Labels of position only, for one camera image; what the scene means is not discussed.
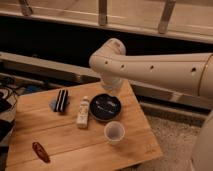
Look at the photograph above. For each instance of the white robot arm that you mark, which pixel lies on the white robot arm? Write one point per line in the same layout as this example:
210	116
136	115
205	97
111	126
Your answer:
190	74

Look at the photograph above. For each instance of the black round plate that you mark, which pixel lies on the black round plate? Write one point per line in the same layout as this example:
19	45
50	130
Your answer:
104	107

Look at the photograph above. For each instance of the white tube bottle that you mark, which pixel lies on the white tube bottle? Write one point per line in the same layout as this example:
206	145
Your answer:
83	114

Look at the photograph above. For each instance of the clear plastic cup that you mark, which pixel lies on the clear plastic cup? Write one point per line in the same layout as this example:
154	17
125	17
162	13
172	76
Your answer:
114	132

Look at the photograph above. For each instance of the black white striped block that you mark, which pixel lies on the black white striped block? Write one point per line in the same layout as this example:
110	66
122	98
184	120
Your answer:
61	101

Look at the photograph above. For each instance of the blue round pad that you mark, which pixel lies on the blue round pad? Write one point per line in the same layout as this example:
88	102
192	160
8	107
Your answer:
52	104

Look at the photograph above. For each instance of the red brown oblong object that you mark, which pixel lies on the red brown oblong object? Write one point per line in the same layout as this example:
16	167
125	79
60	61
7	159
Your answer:
40	152

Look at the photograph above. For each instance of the metal railing post middle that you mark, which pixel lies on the metal railing post middle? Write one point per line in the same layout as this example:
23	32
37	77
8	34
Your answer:
102	12

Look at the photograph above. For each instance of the metal railing post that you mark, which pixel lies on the metal railing post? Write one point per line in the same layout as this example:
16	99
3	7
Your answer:
25	8
166	15
102	12

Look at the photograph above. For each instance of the metal railing post right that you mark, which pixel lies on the metal railing post right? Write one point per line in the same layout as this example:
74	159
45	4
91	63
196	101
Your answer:
166	15

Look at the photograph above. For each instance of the black cables clutter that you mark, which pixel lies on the black cables clutter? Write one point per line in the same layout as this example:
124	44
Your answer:
9	95

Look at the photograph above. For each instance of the metal railing post left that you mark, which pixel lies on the metal railing post left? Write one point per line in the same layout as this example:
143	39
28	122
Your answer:
25	8

